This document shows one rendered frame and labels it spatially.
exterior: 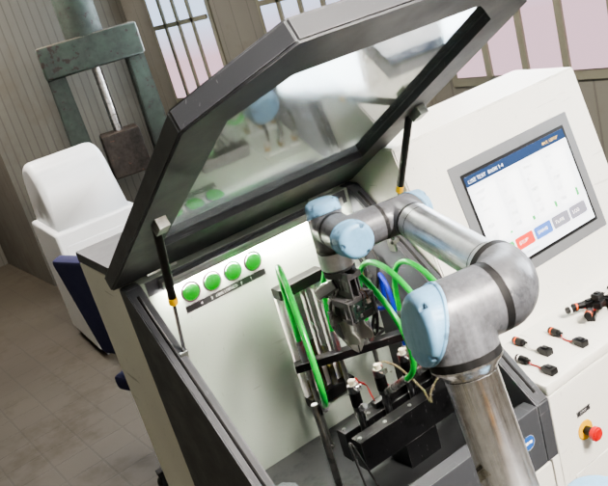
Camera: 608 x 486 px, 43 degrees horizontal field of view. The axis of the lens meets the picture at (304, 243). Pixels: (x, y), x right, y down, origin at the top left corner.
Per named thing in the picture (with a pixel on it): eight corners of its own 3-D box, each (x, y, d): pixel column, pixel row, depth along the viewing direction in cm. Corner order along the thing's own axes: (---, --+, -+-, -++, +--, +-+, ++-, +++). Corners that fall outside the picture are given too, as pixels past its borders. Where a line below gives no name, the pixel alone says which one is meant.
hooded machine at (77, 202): (70, 336, 573) (0, 166, 530) (143, 299, 602) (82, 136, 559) (108, 361, 511) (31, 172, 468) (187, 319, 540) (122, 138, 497)
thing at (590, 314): (596, 329, 199) (594, 310, 197) (563, 319, 208) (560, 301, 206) (649, 290, 210) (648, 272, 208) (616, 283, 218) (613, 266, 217)
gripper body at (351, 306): (352, 330, 165) (338, 279, 161) (329, 320, 172) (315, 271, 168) (380, 313, 168) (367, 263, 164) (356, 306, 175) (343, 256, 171)
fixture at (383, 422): (375, 496, 186) (360, 443, 181) (350, 479, 194) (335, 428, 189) (475, 423, 201) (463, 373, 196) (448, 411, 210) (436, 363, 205)
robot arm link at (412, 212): (571, 250, 117) (411, 174, 160) (511, 277, 115) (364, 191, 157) (578, 315, 122) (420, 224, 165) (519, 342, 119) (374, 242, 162)
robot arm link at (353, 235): (386, 209, 150) (362, 200, 160) (334, 230, 147) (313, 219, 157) (396, 247, 152) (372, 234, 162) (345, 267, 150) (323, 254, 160)
